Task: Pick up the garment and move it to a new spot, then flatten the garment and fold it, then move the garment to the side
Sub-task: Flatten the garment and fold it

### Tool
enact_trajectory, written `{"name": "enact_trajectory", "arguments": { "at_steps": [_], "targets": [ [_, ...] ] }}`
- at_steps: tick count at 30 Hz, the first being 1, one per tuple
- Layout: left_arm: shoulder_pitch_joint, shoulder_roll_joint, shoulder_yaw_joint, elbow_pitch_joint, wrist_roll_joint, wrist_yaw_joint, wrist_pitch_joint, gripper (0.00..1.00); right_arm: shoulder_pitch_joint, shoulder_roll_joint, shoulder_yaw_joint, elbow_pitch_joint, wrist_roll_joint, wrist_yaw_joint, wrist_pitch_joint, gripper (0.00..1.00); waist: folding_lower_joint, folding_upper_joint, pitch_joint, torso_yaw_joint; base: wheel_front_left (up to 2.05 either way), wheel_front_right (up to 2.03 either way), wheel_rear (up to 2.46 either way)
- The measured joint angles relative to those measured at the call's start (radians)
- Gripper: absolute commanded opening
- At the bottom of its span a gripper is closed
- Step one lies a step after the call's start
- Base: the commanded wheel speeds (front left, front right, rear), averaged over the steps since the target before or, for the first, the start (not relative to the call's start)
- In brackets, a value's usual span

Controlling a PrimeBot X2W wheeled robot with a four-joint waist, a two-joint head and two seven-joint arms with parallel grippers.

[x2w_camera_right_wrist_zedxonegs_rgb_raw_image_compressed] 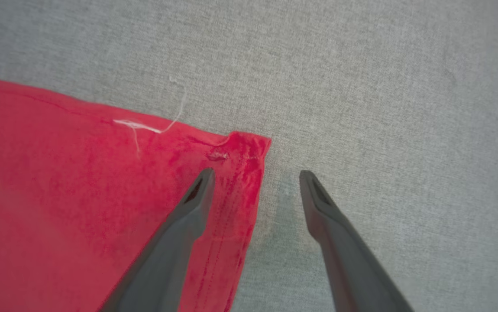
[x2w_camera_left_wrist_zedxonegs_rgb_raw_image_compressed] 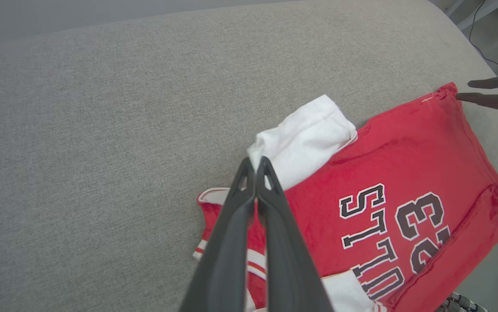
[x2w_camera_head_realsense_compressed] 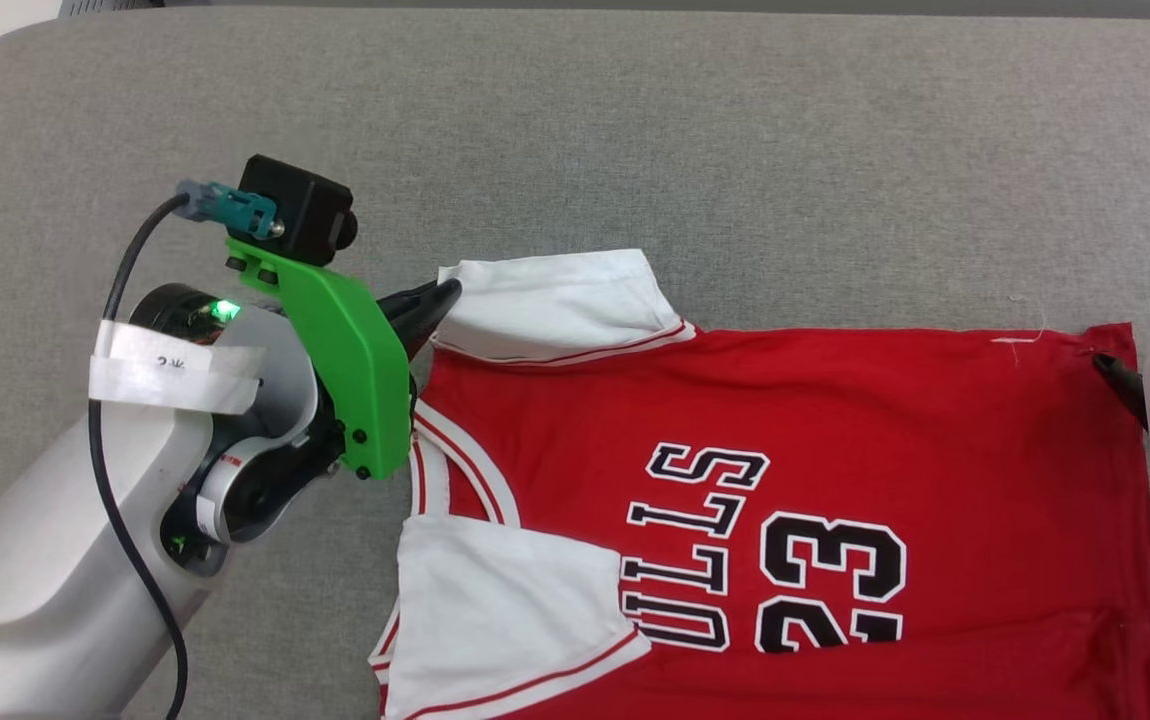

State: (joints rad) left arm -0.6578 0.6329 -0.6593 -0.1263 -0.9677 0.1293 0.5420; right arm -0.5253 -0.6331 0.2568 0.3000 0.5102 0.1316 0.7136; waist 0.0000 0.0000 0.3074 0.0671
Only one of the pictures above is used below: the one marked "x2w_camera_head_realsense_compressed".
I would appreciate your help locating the red and white basketball jersey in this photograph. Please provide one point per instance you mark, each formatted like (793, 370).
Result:
(835, 420)

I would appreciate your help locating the white paper label band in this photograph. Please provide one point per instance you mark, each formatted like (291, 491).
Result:
(155, 385)

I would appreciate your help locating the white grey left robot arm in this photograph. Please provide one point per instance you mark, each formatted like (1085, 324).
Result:
(35, 560)

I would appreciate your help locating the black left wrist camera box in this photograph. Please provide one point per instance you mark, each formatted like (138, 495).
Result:
(295, 205)

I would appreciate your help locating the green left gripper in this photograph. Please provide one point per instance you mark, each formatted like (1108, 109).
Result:
(355, 360)

